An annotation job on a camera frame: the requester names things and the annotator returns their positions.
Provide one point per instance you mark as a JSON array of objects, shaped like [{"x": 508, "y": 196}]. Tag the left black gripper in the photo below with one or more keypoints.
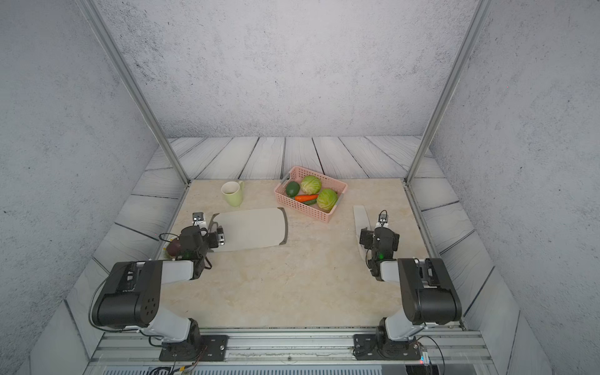
[{"x": 215, "y": 242}]

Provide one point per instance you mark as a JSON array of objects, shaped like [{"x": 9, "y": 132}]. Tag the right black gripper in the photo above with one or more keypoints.
[{"x": 367, "y": 238}]

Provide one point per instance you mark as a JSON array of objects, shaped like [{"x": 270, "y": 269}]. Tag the white ceramic knife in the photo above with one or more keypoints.
[{"x": 361, "y": 222}]

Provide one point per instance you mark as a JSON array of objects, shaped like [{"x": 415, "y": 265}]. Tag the white grey-rimmed cutting board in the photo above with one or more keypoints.
[{"x": 251, "y": 229}]

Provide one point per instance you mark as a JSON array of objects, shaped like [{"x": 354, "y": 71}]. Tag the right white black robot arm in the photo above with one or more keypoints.
[{"x": 427, "y": 292}]

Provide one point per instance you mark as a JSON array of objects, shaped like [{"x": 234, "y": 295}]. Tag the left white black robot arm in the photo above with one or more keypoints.
[{"x": 129, "y": 298}]

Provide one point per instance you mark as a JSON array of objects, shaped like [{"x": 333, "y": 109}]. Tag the dark red onion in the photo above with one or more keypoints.
[{"x": 176, "y": 243}]

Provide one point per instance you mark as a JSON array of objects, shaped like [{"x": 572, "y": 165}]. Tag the light green mug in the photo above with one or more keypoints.
[{"x": 233, "y": 192}]

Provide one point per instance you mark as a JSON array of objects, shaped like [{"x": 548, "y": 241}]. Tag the small plate with rim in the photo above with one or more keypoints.
[{"x": 169, "y": 252}]

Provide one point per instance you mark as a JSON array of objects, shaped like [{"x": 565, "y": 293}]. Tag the green cabbage front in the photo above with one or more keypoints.
[{"x": 327, "y": 199}]

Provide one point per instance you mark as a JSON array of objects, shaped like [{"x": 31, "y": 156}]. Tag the green cabbage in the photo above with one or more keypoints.
[
  {"x": 311, "y": 185},
  {"x": 327, "y": 199}
]

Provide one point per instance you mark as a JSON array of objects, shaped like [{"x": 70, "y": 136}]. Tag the pink plastic basket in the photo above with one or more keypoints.
[{"x": 297, "y": 174}]

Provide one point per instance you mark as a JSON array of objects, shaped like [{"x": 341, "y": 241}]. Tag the green cabbage back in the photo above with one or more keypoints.
[{"x": 311, "y": 185}]

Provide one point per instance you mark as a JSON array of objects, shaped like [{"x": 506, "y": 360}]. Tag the orange carrot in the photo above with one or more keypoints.
[{"x": 305, "y": 198}]

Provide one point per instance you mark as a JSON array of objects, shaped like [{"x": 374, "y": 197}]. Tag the dark green avocado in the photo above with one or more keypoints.
[{"x": 292, "y": 189}]

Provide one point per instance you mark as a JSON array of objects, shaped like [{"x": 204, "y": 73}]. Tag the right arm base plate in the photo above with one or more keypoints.
[{"x": 387, "y": 348}]

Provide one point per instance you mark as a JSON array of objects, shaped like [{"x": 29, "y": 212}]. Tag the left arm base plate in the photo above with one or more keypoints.
[{"x": 193, "y": 348}]

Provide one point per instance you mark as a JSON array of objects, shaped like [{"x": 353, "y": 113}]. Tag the aluminium mounting rail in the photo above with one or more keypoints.
[{"x": 441, "y": 350}]

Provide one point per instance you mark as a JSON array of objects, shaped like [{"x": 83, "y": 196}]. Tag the left aluminium frame post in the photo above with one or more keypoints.
[{"x": 104, "y": 37}]

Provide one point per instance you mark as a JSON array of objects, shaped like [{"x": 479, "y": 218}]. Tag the aluminium frame post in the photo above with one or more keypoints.
[
  {"x": 104, "y": 37},
  {"x": 463, "y": 55}
]

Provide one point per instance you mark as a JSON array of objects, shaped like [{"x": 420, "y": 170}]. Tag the right aluminium frame post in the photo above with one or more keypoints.
[{"x": 463, "y": 55}]

